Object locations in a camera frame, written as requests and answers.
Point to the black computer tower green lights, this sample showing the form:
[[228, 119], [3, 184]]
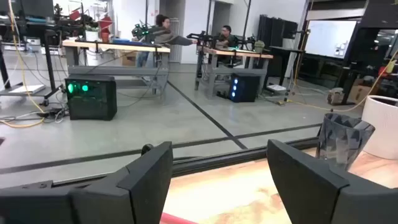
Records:
[[93, 102]]

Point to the black aluminium table frame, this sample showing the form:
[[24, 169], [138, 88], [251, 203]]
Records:
[[217, 160]]

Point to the white display board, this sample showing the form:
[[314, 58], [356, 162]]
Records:
[[326, 37]]

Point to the small white pot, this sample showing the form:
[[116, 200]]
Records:
[[91, 35]]

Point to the wooden workbench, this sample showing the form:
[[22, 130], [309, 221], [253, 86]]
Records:
[[115, 46], [242, 53]]

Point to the black computer tower blue lights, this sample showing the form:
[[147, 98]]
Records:
[[247, 88]]

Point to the black standing desk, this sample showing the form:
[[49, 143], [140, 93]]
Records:
[[48, 62]]

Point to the person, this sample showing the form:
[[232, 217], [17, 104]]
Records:
[[226, 35], [164, 35]]

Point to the black panel stack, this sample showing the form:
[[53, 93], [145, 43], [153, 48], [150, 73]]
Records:
[[273, 31]]

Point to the white plant pot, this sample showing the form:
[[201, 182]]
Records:
[[382, 124]]

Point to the cardboard box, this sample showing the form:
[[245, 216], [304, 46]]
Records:
[[359, 95]]

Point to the dark faceted glass cup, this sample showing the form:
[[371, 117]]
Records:
[[342, 140]]

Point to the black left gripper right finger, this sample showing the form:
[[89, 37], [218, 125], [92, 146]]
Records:
[[311, 193]]

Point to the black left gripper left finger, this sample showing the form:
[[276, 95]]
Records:
[[124, 199]]

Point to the black background robot arm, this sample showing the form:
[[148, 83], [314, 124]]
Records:
[[202, 36]]

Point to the small red pot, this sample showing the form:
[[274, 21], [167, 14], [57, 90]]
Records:
[[105, 36]]

